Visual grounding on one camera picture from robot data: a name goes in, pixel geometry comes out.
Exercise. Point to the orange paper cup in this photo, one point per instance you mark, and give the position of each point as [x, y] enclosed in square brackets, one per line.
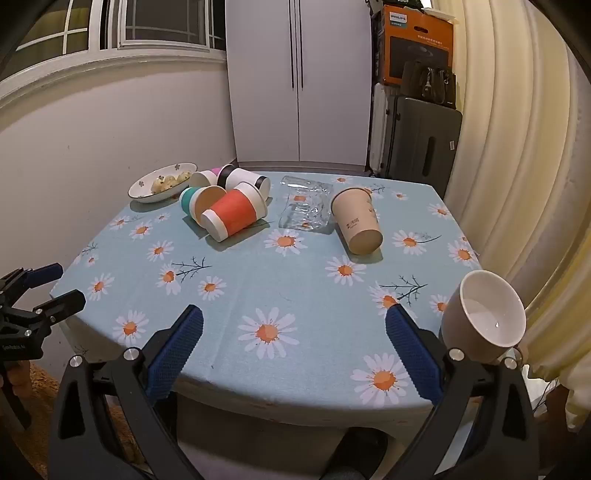
[235, 213]

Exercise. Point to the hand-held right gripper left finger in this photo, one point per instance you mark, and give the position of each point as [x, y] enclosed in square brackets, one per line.
[178, 350]

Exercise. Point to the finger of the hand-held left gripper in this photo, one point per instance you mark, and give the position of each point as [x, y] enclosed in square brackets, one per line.
[44, 273]
[62, 307]

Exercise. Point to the white table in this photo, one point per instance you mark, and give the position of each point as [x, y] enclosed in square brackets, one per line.
[286, 429]

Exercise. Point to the cream curtain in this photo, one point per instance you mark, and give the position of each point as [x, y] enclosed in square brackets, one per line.
[517, 161]

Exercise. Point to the grey suitcase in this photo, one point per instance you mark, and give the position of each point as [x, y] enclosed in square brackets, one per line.
[420, 143]

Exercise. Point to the orange cardboard box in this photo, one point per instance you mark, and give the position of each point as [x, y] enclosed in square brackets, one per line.
[418, 41]

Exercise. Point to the blue daisy tablecloth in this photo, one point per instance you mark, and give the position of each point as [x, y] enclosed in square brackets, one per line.
[277, 286]

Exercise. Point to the teal paper cup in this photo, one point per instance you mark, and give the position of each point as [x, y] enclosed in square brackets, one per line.
[193, 199]

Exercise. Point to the white suitcase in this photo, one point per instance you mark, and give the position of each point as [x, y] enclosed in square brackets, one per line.
[377, 129]

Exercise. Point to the white floral plate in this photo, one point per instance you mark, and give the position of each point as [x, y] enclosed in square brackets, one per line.
[143, 188]

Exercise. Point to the brown shaggy rug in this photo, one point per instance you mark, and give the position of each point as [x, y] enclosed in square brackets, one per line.
[44, 399]

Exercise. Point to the pile of pale food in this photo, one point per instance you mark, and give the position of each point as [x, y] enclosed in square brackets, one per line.
[168, 181]

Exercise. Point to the black rimmed white paper cup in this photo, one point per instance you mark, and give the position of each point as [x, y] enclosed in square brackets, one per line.
[247, 177]

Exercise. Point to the white ceramic cup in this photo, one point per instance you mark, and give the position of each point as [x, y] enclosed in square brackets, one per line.
[480, 318]

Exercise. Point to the person's left hand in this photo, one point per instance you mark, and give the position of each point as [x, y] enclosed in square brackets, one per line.
[19, 376]

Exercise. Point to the brown paper cup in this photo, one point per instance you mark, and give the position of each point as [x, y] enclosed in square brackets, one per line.
[356, 219]

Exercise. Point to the pink paper cup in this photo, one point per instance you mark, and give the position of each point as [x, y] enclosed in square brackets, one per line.
[205, 176]

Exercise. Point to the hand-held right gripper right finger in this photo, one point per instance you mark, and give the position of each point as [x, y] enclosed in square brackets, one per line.
[413, 353]

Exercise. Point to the black handbag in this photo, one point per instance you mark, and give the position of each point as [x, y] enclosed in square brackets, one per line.
[429, 83]

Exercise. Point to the clear plastic bag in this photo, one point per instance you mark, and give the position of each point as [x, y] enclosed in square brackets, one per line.
[307, 207]

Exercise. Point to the white framed window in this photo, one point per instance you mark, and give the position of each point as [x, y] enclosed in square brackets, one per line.
[138, 23]

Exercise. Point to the white tall cabinet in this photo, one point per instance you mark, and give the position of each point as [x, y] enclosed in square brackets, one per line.
[323, 83]

